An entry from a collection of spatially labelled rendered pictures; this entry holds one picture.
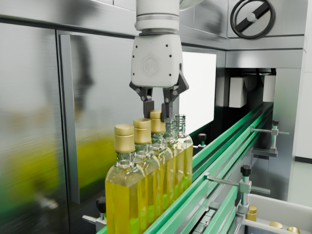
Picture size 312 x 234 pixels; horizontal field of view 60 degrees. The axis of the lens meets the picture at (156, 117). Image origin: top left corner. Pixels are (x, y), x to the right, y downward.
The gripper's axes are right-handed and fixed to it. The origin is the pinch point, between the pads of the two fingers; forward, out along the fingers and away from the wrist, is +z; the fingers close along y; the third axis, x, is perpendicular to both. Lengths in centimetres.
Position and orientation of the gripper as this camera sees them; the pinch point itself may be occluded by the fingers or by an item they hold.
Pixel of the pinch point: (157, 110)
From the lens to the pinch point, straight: 56.3
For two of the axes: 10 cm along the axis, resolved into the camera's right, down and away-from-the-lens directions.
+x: 5.0, -1.8, 8.5
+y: 8.7, 1.0, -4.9
